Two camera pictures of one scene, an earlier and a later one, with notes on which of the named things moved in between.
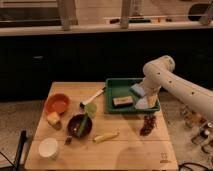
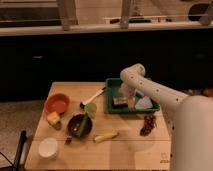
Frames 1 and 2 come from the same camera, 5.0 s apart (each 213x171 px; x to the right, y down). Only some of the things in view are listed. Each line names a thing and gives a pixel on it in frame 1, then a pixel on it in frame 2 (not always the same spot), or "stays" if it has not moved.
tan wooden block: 122,101 stays
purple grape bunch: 149,124 stays
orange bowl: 59,103 stays
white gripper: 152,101 -> 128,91
